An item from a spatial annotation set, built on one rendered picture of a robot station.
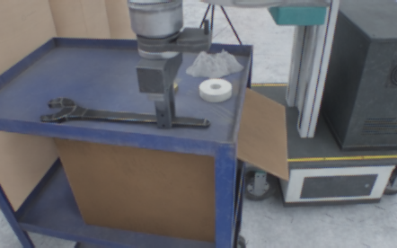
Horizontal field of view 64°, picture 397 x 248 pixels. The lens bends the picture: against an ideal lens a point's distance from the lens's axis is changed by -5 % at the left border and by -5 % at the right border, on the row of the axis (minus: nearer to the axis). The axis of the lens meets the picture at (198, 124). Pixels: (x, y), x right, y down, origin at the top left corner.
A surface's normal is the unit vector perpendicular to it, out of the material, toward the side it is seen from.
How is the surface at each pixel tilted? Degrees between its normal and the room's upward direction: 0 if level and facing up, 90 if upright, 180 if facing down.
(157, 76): 90
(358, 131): 90
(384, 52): 90
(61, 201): 0
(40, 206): 0
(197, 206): 90
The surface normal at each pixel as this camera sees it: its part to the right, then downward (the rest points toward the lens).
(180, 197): -0.18, 0.58
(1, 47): 0.69, 0.41
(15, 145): 0.26, 0.55
